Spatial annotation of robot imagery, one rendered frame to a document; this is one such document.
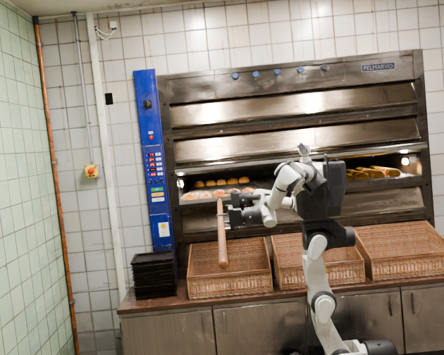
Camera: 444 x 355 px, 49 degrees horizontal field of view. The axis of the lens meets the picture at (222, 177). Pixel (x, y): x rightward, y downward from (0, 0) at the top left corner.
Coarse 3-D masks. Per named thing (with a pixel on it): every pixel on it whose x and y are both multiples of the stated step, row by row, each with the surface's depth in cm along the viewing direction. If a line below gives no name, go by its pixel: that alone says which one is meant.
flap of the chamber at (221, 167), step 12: (312, 156) 343; (324, 156) 343; (336, 156) 343; (348, 156) 349; (360, 156) 357; (192, 168) 343; (204, 168) 343; (216, 168) 343; (228, 168) 349; (240, 168) 357
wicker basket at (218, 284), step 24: (240, 240) 358; (264, 240) 352; (192, 264) 354; (216, 264) 356; (240, 264) 355; (264, 264) 354; (192, 288) 314; (216, 288) 314; (240, 288) 314; (264, 288) 314
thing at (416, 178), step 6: (366, 180) 363; (372, 180) 360; (378, 180) 359; (384, 180) 359; (390, 180) 359; (396, 180) 359; (402, 180) 359; (408, 180) 359; (414, 180) 359; (420, 180) 359; (348, 186) 359; (354, 186) 359; (360, 186) 359; (366, 186) 359; (288, 192) 359; (186, 204) 360
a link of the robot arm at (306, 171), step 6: (288, 162) 226; (294, 162) 229; (276, 168) 225; (294, 168) 227; (300, 168) 226; (306, 168) 229; (276, 174) 226; (300, 174) 226; (306, 174) 224; (312, 174) 238; (300, 180) 220; (306, 180) 235; (294, 186) 221; (300, 186) 225
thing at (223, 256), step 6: (222, 210) 266; (222, 216) 242; (222, 222) 224; (222, 228) 207; (222, 234) 194; (222, 240) 182; (222, 246) 172; (222, 252) 162; (222, 258) 155; (222, 264) 151
